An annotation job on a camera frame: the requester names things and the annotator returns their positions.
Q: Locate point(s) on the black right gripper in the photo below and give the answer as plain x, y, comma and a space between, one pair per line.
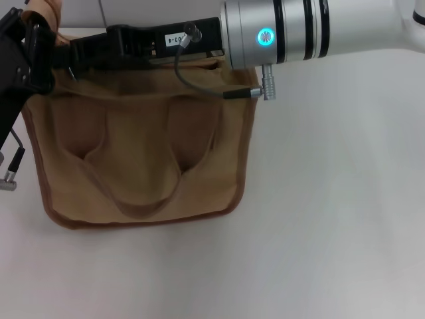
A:
192, 41

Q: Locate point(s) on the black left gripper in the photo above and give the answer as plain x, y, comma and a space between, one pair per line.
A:
8, 99

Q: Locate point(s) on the khaki canvas food bag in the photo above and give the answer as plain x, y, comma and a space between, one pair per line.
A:
142, 149

